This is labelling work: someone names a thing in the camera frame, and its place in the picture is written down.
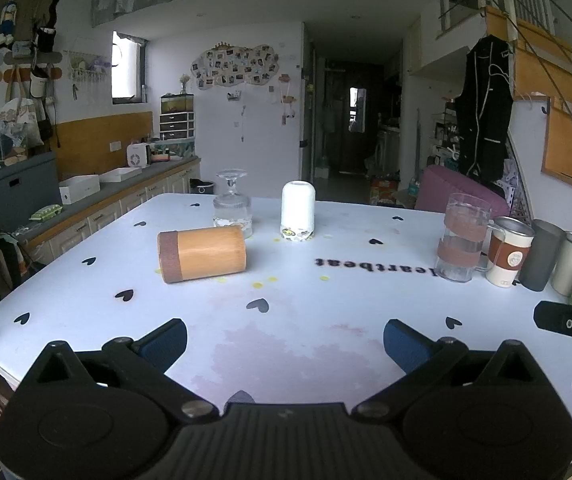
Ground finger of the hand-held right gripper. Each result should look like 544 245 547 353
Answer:
534 293 572 359

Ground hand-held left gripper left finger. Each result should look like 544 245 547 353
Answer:
16 318 220 424

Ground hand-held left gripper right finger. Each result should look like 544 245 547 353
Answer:
352 318 552 422

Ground grey cup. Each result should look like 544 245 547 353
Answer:
518 219 567 292

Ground bamboo cup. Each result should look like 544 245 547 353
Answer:
158 225 248 285

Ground white cup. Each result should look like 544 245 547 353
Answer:
280 180 317 244

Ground white mug with brown sleeve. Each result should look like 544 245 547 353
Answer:
484 216 537 290

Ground white heart printed tablecloth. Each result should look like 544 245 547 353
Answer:
0 192 572 456

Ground glass mug with brown bands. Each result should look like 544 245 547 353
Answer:
435 192 493 284

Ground white counter cabinet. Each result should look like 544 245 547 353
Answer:
16 156 201 267

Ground clear glass goblet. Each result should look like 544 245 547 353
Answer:
212 170 253 240

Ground purple armchair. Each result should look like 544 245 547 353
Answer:
414 164 511 221

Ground white flat tray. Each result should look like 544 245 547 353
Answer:
99 166 143 183

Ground green pouch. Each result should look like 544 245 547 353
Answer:
29 203 63 222

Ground white open box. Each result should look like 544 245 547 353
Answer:
58 174 101 205

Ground small white appliance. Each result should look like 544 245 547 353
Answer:
126 142 151 168

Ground wooden staircase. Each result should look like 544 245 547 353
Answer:
484 5 572 266

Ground grey storage box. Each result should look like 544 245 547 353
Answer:
0 152 60 232

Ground black hanging coat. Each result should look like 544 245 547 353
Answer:
452 34 515 184

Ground small drawer organizer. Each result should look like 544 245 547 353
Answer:
159 93 196 141

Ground window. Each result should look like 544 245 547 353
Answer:
111 30 147 106

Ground cloud shaped photo board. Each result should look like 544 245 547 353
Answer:
190 42 281 92

